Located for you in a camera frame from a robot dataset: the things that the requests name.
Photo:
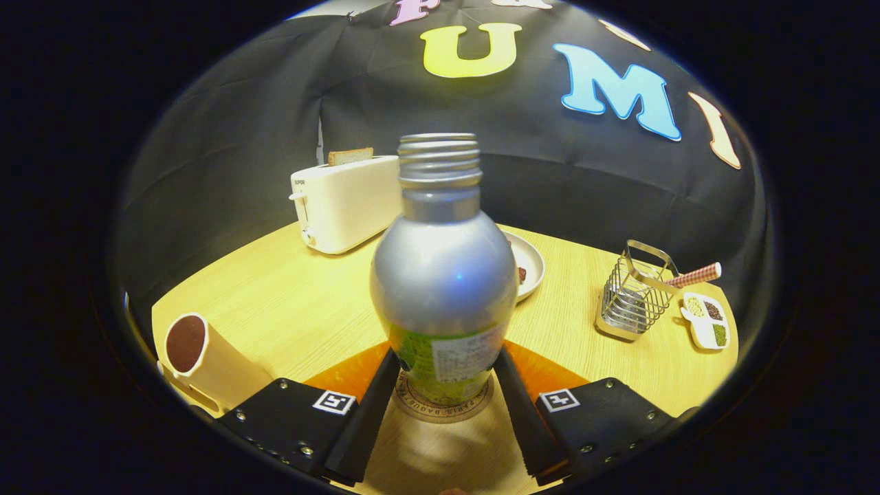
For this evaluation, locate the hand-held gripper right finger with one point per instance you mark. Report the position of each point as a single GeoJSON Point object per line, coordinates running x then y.
{"type": "Point", "coordinates": [528, 430]}

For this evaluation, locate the toast slice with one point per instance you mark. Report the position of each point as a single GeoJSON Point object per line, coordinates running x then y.
{"type": "Point", "coordinates": [350, 156]}

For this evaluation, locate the white round plate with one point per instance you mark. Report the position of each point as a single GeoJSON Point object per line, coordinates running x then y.
{"type": "Point", "coordinates": [531, 261]}

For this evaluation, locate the beige wooden cup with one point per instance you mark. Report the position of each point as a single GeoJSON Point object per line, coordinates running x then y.
{"type": "Point", "coordinates": [220, 371]}

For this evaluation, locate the white divided condiment dish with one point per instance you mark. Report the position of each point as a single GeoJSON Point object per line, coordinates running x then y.
{"type": "Point", "coordinates": [705, 323]}

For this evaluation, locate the wooden table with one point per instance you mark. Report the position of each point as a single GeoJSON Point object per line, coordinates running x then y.
{"type": "Point", "coordinates": [309, 309]}

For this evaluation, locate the red checkered stick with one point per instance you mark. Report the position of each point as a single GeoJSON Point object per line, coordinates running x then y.
{"type": "Point", "coordinates": [698, 274]}

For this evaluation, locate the silver bottle with green label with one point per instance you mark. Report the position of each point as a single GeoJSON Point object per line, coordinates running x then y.
{"type": "Point", "coordinates": [443, 275]}

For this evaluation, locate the round brown coaster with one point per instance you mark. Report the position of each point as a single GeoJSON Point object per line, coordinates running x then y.
{"type": "Point", "coordinates": [440, 412]}

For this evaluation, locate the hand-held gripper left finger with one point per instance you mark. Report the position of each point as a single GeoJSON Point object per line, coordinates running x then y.
{"type": "Point", "coordinates": [368, 433]}

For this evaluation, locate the white toaster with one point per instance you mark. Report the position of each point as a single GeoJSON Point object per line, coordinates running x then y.
{"type": "Point", "coordinates": [344, 206]}

